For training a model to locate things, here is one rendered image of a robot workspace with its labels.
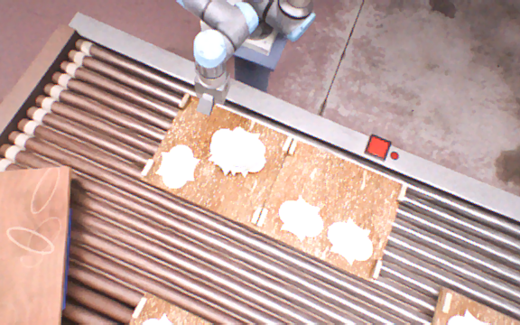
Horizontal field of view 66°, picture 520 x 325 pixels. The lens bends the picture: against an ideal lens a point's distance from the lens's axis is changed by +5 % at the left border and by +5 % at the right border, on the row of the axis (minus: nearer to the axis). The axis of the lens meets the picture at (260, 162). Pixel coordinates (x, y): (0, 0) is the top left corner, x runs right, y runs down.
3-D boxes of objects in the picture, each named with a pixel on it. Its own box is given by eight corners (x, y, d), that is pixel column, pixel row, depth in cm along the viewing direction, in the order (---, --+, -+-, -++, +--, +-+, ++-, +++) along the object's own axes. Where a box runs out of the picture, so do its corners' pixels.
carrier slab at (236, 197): (189, 95, 139) (188, 92, 137) (292, 138, 136) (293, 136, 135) (141, 181, 129) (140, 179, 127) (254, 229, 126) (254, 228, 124)
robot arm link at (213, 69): (235, 39, 90) (211, 65, 88) (234, 62, 100) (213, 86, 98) (208, 19, 90) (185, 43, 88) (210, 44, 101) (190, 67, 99)
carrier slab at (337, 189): (293, 139, 136) (293, 137, 134) (403, 185, 133) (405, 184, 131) (254, 229, 126) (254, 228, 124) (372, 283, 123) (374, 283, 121)
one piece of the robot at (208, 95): (182, 90, 100) (188, 113, 115) (215, 102, 100) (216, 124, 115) (199, 51, 103) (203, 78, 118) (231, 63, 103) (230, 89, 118)
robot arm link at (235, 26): (227, -16, 95) (198, 14, 92) (263, 12, 94) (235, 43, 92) (227, 5, 103) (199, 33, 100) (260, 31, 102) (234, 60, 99)
